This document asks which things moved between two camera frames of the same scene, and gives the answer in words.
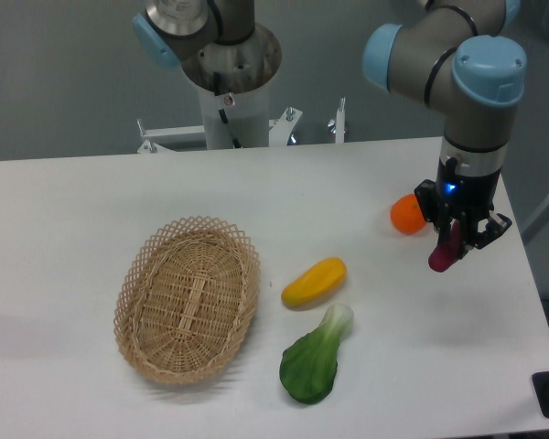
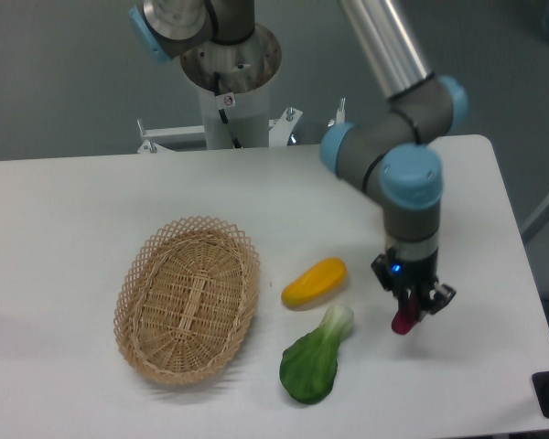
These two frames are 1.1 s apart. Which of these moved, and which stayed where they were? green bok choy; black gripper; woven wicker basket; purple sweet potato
Moved: purple sweet potato; black gripper
Stayed: woven wicker basket; green bok choy
